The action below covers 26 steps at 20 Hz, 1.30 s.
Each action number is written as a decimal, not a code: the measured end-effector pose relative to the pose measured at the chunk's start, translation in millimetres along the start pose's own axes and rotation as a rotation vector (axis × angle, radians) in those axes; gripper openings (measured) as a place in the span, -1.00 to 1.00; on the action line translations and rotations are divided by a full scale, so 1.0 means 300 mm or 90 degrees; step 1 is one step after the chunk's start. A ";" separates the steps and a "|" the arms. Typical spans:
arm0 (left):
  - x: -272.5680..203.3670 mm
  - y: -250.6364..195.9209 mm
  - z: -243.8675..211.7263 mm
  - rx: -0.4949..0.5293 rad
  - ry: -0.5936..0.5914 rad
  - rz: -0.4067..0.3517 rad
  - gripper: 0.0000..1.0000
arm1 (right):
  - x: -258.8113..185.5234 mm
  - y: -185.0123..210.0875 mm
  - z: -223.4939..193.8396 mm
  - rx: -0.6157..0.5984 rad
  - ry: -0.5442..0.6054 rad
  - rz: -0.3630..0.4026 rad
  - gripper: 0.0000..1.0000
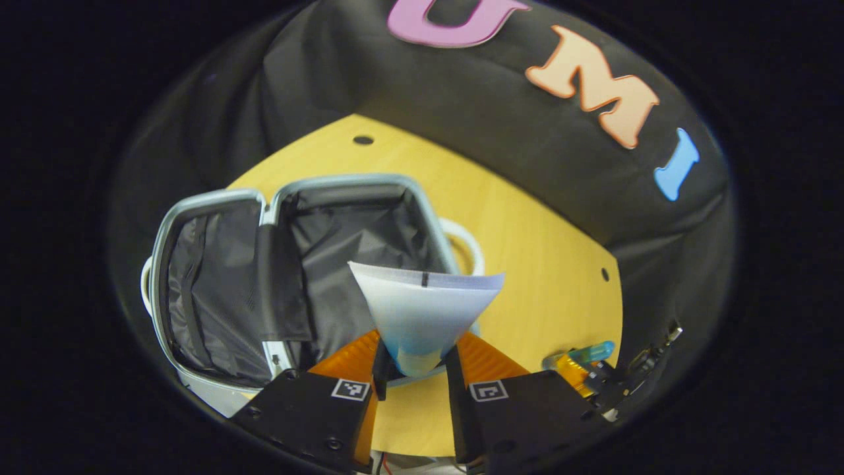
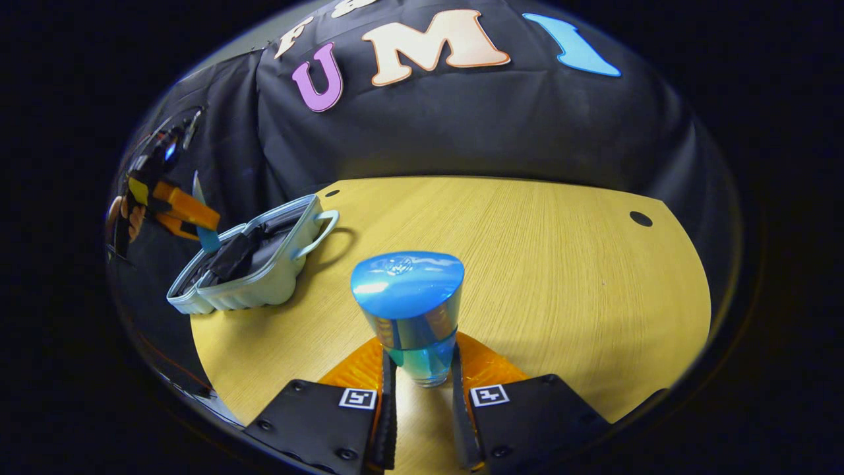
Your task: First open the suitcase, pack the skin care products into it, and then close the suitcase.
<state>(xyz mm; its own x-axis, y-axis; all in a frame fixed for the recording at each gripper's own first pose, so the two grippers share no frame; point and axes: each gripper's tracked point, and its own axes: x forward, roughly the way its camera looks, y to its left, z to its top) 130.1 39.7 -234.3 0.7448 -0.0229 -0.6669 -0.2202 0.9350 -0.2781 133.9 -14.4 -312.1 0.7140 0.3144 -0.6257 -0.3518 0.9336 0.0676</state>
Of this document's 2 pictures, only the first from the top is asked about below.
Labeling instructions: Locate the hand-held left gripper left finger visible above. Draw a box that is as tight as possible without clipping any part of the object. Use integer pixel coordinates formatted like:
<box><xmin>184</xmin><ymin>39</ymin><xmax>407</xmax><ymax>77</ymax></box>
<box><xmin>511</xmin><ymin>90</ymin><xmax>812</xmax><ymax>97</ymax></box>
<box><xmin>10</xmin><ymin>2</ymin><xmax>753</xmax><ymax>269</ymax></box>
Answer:
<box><xmin>229</xmin><ymin>329</ymin><xmax>390</xmax><ymax>474</ymax></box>

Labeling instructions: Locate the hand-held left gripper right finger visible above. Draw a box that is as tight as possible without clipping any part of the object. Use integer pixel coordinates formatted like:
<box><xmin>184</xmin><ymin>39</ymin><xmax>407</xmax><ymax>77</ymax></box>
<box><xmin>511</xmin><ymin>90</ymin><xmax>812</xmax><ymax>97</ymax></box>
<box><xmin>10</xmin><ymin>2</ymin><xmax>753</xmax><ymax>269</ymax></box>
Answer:
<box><xmin>445</xmin><ymin>330</ymin><xmax>614</xmax><ymax>475</ymax></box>

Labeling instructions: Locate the small clear blue bottle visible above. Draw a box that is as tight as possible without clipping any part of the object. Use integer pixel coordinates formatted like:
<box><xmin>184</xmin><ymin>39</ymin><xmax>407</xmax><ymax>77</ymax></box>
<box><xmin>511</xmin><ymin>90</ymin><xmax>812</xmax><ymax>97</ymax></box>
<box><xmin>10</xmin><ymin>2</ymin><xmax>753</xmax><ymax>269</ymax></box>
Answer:
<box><xmin>542</xmin><ymin>340</ymin><xmax>615</xmax><ymax>370</ymax></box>

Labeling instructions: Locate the white and blue cream tube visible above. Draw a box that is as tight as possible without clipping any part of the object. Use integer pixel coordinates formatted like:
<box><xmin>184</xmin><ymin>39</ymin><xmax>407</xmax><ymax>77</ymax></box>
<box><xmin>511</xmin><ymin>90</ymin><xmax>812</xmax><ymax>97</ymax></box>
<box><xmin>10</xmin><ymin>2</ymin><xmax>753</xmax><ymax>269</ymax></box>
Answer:
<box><xmin>347</xmin><ymin>261</ymin><xmax>506</xmax><ymax>379</ymax></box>

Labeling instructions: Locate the light blue suitcase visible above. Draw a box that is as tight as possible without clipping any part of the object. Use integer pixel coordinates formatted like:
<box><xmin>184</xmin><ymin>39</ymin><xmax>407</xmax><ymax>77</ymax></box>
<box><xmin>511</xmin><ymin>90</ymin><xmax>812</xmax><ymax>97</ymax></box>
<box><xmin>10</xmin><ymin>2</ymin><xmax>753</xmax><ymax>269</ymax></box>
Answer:
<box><xmin>140</xmin><ymin>173</ymin><xmax>487</xmax><ymax>418</ymax></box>

